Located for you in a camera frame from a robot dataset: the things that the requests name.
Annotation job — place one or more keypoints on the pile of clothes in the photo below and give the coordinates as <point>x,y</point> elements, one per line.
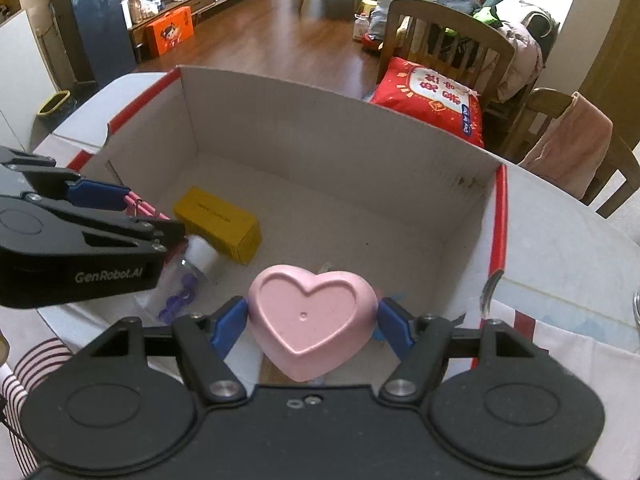
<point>520,45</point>

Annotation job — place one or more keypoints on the yellow carton box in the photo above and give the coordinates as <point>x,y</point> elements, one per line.
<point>220,220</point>

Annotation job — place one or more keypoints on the brown wooden door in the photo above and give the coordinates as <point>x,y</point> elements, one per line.
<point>617,50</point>

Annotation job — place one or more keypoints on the orange gift box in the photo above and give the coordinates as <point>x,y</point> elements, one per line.
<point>170,32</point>

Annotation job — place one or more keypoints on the wooden TV cabinet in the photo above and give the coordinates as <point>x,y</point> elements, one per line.
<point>210,0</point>

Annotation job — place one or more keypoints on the red cardboard box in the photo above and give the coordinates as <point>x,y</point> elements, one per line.
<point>350,160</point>

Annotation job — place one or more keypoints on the large grey plastic bag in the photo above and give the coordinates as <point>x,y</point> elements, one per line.
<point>395,0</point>

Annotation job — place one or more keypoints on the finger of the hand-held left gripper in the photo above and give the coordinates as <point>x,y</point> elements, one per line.
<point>95,195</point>
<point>140,232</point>

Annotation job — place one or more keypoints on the wooden chair with towel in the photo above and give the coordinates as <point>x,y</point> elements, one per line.
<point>620,170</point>

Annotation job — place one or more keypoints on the pink towel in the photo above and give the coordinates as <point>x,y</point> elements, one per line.
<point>570,145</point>

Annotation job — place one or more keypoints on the plastic jug with red cap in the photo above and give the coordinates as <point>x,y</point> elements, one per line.
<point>361,27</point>

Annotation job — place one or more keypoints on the wooden slatted chair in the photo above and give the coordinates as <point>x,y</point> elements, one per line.
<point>450,25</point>

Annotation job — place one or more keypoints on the small yellow stool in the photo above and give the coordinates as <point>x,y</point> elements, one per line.
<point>369,6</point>

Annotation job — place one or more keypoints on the black television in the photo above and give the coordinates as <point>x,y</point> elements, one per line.
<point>102,30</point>

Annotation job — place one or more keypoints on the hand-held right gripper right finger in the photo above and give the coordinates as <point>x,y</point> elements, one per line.
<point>395,325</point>

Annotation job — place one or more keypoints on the red printed pillow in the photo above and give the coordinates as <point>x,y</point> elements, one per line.
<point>430,100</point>

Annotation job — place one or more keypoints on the white printed tablecloth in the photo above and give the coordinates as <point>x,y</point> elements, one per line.
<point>590,360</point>

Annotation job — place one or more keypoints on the pink binder clip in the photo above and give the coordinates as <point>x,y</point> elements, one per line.
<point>145,208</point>

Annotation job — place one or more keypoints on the pink heart-shaped dish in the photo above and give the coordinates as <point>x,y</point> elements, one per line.
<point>310,315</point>

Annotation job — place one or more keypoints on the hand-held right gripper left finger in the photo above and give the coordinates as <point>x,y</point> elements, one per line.
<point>227,322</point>

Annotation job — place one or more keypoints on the yellow rimmed bin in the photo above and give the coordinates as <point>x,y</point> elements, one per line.
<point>52,104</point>

